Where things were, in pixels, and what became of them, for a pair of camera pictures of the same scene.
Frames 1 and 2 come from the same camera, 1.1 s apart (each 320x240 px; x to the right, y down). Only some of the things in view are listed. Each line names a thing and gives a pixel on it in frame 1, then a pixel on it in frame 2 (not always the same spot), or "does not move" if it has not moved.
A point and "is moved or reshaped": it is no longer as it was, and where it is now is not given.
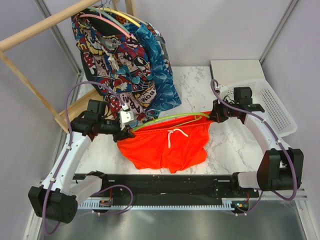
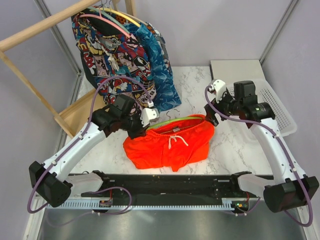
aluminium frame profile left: [58, 34] does not move
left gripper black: [121, 135] → [140, 131]
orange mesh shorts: [170, 146] does not move
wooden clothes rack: [63, 119] does not move
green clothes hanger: [202, 114] is moved or reshaped
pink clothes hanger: [100, 16] does not move
